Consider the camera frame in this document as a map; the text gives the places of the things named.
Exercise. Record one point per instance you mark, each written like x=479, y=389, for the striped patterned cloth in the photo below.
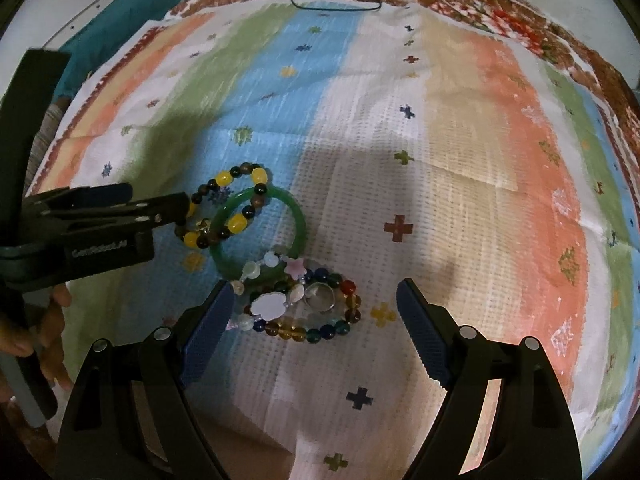
x=450, y=210

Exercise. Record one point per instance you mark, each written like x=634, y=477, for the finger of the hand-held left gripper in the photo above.
x=150, y=212
x=100, y=195

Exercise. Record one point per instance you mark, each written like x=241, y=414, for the teal pillow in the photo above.
x=125, y=5

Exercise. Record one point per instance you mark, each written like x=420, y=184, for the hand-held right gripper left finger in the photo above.
x=210, y=332

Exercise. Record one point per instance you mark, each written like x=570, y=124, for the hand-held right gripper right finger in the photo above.
x=420, y=332

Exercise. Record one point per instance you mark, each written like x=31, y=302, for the brown striped pillow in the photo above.
x=47, y=127

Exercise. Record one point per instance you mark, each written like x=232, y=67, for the floral bedsheet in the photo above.
x=500, y=15

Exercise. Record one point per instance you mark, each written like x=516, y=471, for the white headboard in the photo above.
x=85, y=15

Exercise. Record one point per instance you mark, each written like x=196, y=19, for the person's left hand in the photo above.
x=56, y=342

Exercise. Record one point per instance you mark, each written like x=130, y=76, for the green jade bangle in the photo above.
x=216, y=260

